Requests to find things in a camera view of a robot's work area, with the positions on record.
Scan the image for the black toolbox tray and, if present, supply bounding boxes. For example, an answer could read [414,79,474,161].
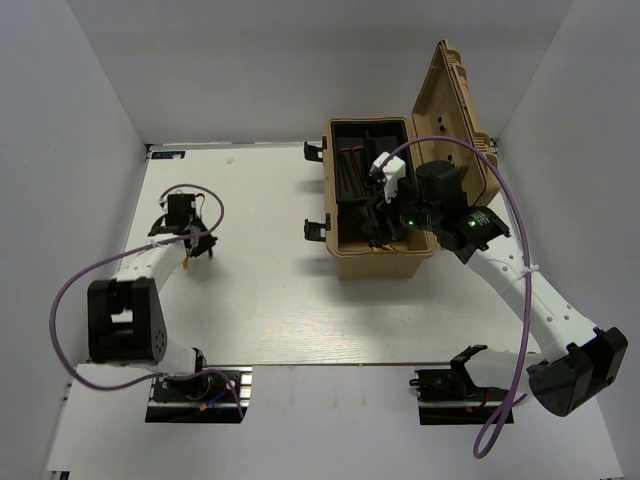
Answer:
[329,119,408,206]

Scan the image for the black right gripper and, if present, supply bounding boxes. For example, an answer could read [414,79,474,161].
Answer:
[361,174,441,246]

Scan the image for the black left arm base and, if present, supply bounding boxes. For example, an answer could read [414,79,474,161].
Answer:
[150,366,253,405]

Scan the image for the tan plastic toolbox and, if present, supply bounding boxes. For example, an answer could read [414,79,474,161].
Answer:
[303,40,500,280]

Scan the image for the yellow black needle-nose pliers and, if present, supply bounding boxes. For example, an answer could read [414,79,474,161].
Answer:
[369,241,395,252]

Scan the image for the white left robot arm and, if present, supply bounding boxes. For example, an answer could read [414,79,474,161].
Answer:
[87,193,217,399]

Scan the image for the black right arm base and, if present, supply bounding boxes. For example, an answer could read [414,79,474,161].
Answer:
[409,368,507,406]

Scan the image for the yellow black combination pliers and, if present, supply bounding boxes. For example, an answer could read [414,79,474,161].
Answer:
[182,249,214,270]

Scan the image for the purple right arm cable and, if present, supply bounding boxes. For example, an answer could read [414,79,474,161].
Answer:
[382,135,539,460]

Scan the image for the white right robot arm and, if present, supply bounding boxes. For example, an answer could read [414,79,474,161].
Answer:
[370,154,628,417]

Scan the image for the blue label sticker left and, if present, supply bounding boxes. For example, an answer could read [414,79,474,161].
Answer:
[151,150,186,160]

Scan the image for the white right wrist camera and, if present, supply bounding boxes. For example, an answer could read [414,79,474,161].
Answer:
[369,152,406,204]

